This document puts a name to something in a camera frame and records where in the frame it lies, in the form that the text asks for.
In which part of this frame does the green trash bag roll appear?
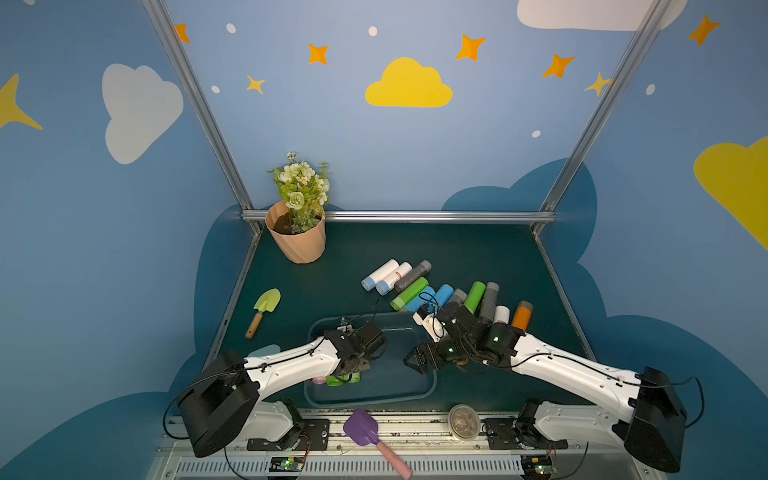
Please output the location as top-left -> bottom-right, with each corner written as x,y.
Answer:
326,376 -> 346,387

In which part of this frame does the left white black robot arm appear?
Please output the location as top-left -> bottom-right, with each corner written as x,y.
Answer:
172,321 -> 386,458

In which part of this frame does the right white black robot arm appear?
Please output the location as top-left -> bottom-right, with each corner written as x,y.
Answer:
404,300 -> 687,473

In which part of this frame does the grey roll on right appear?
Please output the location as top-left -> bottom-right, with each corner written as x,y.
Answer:
478,282 -> 500,322

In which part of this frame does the white roll blue end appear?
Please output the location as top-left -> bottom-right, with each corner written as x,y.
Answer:
493,305 -> 511,324

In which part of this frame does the teal plastic storage box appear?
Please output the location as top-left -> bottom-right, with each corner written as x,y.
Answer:
304,312 -> 437,409

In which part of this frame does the white blue trash bag roll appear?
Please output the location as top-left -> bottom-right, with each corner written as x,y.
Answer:
361,259 -> 399,291

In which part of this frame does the dark grey trash bag roll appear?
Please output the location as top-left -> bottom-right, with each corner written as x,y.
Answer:
394,260 -> 432,293

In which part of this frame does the round clear lid dish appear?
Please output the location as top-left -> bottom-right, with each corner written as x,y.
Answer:
448,404 -> 482,441

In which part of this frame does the light blue toy shovel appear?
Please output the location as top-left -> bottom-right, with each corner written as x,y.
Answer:
248,344 -> 281,358

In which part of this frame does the beige flower pot with plant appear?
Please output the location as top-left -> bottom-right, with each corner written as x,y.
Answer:
266,152 -> 330,264

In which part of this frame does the left circuit board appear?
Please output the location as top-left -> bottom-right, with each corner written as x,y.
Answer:
269,457 -> 305,474

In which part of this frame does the circuit board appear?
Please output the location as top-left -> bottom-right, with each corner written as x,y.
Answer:
520,456 -> 558,480
269,457 -> 305,474

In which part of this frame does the right circuit board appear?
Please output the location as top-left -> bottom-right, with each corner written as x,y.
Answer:
520,456 -> 558,480

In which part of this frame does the purple toy shovel pink handle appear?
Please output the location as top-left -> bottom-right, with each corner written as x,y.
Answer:
343,408 -> 413,480

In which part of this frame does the green trowel wooden handle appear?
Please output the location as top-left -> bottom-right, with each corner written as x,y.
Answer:
245,288 -> 281,339

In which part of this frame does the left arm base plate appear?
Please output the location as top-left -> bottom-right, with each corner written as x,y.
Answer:
246,418 -> 331,452

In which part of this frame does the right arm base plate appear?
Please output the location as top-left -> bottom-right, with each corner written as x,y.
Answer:
482,417 -> 569,450

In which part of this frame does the aluminium frame rail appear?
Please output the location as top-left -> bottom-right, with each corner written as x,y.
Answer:
242,209 -> 557,224

